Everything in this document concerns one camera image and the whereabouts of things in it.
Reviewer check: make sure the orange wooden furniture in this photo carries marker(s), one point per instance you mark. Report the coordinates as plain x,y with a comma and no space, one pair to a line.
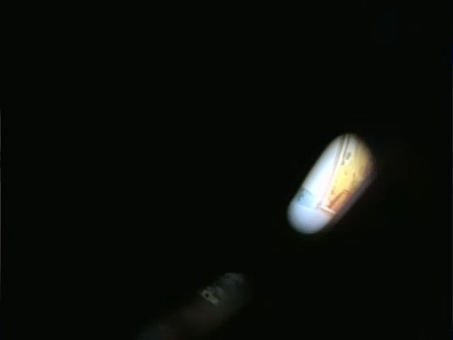
354,177

